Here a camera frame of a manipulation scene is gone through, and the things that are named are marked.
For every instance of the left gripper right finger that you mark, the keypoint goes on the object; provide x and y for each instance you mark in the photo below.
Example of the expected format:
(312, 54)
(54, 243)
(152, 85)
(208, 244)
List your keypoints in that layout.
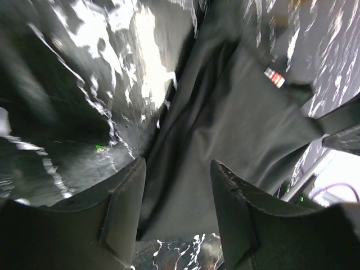
(259, 231)

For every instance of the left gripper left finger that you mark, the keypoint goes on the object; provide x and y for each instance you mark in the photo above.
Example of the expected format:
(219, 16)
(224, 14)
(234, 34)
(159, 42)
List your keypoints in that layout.
(94, 229)

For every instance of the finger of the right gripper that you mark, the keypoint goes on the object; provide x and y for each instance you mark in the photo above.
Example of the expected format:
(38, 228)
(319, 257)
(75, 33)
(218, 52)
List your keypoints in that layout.
(346, 142)

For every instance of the black t shirt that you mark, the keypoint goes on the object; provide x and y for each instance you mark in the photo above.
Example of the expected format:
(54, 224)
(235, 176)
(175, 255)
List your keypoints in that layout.
(225, 108)

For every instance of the black marble pattern mat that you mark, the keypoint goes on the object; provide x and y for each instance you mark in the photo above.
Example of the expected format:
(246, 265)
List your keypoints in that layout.
(85, 86)

